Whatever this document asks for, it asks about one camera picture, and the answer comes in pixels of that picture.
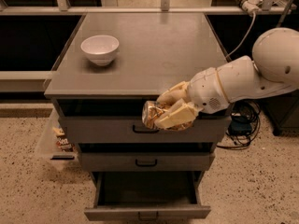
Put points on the grey drawer cabinet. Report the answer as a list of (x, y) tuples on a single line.
[(156, 51)]

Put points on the crushed orange soda can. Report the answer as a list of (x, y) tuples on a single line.
[(153, 110)]

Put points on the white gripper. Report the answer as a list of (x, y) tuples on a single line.
[(204, 89)]

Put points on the red snack bag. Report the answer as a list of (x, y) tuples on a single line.
[(63, 144)]

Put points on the clear plastic storage bin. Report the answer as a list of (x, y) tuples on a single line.
[(46, 148)]

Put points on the blue box on floor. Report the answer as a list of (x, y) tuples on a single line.
[(239, 128)]

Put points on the white power strip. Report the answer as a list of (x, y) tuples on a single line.
[(249, 6)]

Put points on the grey bottom drawer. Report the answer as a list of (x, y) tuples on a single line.
[(146, 196)]

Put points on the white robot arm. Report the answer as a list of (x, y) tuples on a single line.
[(271, 70)]

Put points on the metal support rod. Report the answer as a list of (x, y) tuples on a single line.
[(286, 11)]

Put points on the grey top drawer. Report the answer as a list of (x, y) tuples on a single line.
[(120, 121)]

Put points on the grey middle drawer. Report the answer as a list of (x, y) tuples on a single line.
[(145, 157)]

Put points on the white ceramic bowl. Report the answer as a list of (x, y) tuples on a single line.
[(100, 49)]

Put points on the grey drawer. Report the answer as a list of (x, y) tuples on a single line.
[(120, 121), (146, 196), (145, 157)]

